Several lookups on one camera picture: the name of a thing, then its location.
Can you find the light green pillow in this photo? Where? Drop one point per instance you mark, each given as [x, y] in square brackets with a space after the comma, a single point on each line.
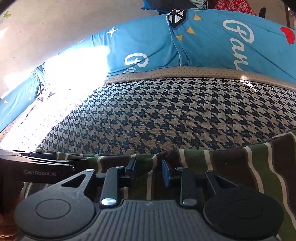
[198, 2]

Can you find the dark navy jacket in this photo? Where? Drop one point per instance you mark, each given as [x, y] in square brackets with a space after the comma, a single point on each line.
[166, 3]

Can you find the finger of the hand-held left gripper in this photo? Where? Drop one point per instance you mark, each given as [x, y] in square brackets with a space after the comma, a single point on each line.
[57, 158]

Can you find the person's left hand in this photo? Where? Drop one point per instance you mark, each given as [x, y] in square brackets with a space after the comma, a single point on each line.
[7, 227]

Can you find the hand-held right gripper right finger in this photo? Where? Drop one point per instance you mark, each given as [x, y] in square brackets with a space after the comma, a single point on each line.
[165, 172]

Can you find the plant wall sticker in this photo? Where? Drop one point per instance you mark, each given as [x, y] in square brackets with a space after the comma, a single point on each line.
[6, 15]

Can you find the blue printed sofa cover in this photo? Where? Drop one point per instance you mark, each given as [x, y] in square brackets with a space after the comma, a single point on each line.
[203, 46]

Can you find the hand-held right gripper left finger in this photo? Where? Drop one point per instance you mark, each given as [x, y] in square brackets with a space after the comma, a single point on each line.
[133, 171]

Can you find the green brown striped t-shirt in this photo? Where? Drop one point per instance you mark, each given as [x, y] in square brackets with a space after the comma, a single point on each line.
[231, 166]

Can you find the red floral cloth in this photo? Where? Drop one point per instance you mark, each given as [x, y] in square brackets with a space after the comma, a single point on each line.
[233, 5]

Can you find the black chair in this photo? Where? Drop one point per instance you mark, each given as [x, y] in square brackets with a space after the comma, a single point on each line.
[263, 12]

